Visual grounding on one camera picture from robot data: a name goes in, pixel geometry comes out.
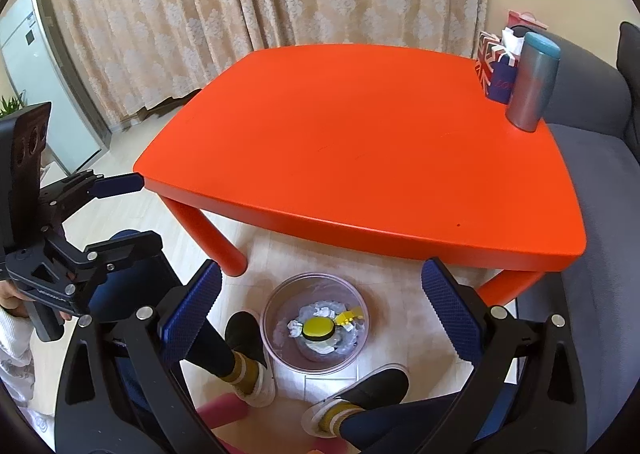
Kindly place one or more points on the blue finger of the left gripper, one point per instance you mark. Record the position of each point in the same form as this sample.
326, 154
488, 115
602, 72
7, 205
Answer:
121, 252
122, 184

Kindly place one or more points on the white paper ball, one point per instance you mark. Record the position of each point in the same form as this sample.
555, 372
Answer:
295, 328

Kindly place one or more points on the yellow toy building block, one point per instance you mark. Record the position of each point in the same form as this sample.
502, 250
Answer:
348, 318

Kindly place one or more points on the yellow black sponge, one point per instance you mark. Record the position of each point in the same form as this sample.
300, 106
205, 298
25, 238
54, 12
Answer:
318, 328

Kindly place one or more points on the orange low table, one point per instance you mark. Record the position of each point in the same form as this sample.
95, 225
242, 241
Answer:
382, 149

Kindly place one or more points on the pink stool leg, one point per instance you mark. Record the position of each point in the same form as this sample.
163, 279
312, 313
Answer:
223, 410

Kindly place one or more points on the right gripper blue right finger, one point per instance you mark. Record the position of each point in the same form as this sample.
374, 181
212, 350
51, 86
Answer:
458, 308

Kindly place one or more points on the white standing air conditioner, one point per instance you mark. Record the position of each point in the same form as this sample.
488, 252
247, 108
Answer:
41, 69

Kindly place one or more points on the green potted plant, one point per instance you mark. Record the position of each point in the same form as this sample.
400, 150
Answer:
11, 104

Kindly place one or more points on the beige patterned curtain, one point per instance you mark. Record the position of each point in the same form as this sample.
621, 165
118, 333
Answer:
270, 3

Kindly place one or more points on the pink translucent trash bin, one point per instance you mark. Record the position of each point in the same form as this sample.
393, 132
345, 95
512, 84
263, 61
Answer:
303, 296

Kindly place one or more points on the grey blue thermos bottle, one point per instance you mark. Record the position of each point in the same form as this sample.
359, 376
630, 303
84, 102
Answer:
537, 70

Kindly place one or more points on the pink storage box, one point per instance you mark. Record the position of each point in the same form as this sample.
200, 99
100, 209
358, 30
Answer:
527, 19

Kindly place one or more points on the person left hand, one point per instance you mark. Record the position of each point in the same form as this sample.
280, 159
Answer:
12, 300

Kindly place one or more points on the union jack tissue box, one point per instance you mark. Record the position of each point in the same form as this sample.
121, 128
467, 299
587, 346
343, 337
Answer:
496, 63

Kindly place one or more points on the right slipper foot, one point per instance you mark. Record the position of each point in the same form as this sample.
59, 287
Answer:
385, 386

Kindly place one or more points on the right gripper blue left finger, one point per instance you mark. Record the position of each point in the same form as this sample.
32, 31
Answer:
185, 309

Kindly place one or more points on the grey fabric sofa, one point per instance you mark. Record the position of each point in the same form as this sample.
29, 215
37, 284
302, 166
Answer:
593, 115

